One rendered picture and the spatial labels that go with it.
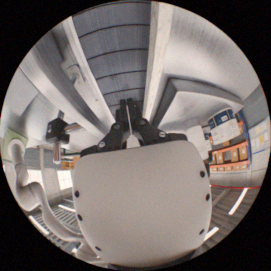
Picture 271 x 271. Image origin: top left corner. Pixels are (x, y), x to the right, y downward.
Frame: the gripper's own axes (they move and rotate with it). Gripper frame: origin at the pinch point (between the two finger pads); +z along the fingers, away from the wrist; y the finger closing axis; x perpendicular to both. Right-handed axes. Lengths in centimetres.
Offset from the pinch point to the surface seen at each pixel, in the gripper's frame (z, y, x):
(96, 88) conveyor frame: 6.2, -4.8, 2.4
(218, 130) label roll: 4.0, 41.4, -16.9
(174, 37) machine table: 7.9, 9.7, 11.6
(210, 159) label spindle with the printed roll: -4, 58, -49
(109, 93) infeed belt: 6.8, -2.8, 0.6
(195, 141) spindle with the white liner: 3.7, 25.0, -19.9
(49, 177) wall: 32, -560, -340
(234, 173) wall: -118, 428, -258
